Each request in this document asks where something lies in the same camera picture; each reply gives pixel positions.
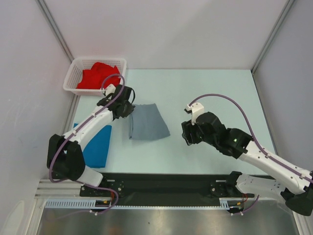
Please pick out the left aluminium corner post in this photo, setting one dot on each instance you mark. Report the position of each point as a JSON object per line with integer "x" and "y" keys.
{"x": 48, "y": 16}

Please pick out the red t shirt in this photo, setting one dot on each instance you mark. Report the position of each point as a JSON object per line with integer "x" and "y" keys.
{"x": 94, "y": 77}

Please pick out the right aluminium corner post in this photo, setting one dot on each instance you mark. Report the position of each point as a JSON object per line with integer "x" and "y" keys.
{"x": 273, "y": 34}

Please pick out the folded blue t shirt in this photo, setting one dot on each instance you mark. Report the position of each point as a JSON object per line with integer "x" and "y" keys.
{"x": 96, "y": 150}

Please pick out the aluminium front rail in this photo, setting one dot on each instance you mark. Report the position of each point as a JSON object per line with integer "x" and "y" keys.
{"x": 63, "y": 190}

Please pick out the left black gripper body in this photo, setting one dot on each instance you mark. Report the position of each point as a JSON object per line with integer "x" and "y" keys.
{"x": 128, "y": 108}

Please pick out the aluminium corner post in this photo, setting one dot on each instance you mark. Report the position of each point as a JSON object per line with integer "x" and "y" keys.
{"x": 48, "y": 16}
{"x": 273, "y": 34}

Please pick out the grey t shirt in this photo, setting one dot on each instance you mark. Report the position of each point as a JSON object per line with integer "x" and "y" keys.
{"x": 147, "y": 124}

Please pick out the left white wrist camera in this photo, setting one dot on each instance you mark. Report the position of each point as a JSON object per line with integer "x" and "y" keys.
{"x": 110, "y": 89}

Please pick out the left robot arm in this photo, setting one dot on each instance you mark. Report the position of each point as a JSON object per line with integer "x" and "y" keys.
{"x": 65, "y": 159}

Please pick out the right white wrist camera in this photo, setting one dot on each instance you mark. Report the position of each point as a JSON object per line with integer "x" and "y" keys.
{"x": 196, "y": 109}

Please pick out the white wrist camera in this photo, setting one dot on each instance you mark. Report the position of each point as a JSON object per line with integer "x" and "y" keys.
{"x": 110, "y": 89}
{"x": 196, "y": 109}

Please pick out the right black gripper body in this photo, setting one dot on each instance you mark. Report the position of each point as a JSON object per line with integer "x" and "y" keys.
{"x": 196, "y": 135}

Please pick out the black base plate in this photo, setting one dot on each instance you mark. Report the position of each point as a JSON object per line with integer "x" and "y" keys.
{"x": 173, "y": 189}

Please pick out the white plastic basket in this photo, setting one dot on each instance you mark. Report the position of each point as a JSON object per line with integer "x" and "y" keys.
{"x": 74, "y": 73}

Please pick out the white slotted cable duct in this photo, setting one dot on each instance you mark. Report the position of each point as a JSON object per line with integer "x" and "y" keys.
{"x": 102, "y": 204}

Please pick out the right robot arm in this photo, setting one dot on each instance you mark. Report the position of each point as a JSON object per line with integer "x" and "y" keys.
{"x": 289, "y": 184}

